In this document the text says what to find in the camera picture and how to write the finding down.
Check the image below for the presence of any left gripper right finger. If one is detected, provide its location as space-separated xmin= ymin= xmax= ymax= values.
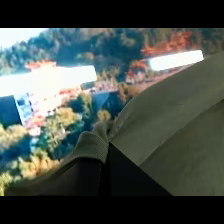
xmin=107 ymin=142 xmax=172 ymax=197

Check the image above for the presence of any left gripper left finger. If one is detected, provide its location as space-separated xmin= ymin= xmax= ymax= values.
xmin=4 ymin=156 xmax=104 ymax=197

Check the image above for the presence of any olive green shirt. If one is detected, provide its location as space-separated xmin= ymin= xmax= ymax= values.
xmin=70 ymin=51 xmax=224 ymax=197

